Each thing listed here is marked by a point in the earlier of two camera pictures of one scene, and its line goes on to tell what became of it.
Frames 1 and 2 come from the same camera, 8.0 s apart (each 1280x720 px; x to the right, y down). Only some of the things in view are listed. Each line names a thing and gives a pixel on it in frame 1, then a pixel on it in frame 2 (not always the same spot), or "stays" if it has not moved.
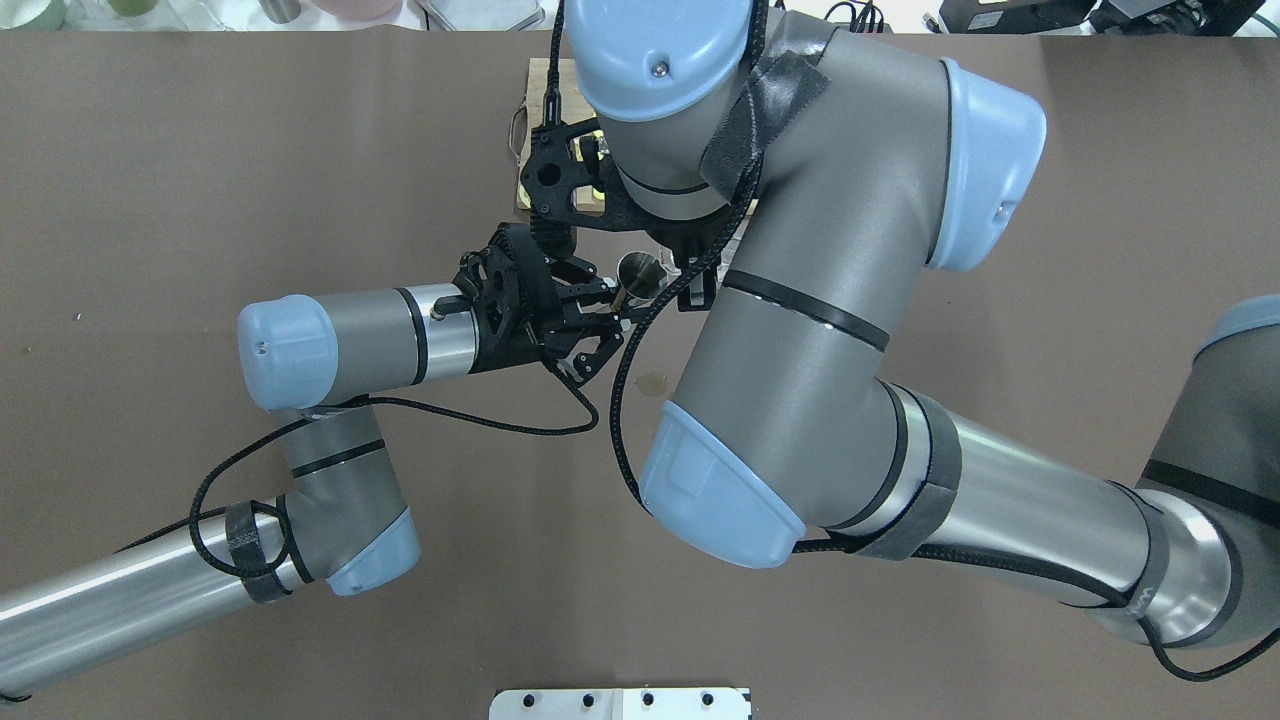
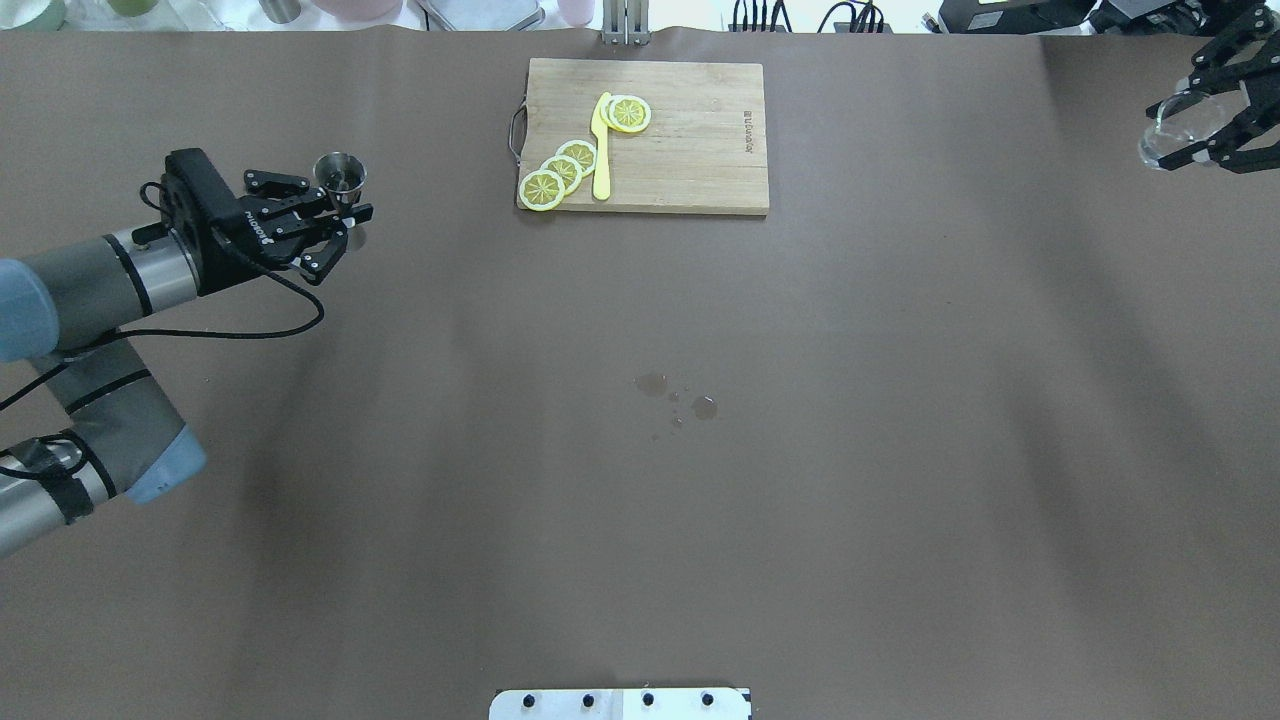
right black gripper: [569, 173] to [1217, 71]
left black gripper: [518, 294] to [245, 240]
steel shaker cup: [281, 11] stays
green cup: [32, 15] stays
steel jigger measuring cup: [641, 275] to [342, 176]
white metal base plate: [620, 704] stays
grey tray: [475, 15] stays
